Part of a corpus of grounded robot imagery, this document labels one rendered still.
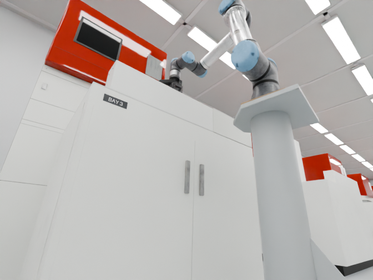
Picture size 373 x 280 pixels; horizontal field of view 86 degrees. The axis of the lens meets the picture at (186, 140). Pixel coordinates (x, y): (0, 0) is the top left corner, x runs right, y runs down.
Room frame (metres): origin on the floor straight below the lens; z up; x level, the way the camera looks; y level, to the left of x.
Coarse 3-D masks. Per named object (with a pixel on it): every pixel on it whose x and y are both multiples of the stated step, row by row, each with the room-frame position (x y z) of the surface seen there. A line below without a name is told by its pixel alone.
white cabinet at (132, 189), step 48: (96, 96) 0.59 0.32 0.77; (96, 144) 0.61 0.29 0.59; (144, 144) 0.72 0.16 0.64; (192, 144) 0.86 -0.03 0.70; (240, 144) 1.10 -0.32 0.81; (48, 192) 0.89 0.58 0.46; (96, 192) 0.63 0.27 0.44; (144, 192) 0.73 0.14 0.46; (192, 192) 0.87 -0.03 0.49; (240, 192) 1.07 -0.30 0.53; (48, 240) 0.60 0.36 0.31; (96, 240) 0.65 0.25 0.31; (144, 240) 0.74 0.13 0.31; (192, 240) 0.88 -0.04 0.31; (240, 240) 1.06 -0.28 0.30
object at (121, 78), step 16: (112, 80) 0.62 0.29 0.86; (128, 80) 0.66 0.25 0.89; (144, 80) 0.70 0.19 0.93; (144, 96) 0.70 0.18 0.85; (160, 96) 0.75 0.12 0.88; (176, 96) 0.80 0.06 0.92; (176, 112) 0.80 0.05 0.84; (192, 112) 0.86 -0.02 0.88; (208, 112) 0.93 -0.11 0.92; (208, 128) 0.93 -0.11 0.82
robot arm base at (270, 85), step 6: (258, 84) 0.74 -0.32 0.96; (264, 84) 0.72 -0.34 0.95; (270, 84) 0.71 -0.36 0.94; (276, 84) 0.72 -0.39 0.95; (258, 90) 0.73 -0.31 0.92; (264, 90) 0.71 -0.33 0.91; (270, 90) 0.70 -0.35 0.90; (276, 90) 0.71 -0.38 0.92; (252, 96) 0.77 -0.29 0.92; (258, 96) 0.72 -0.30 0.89
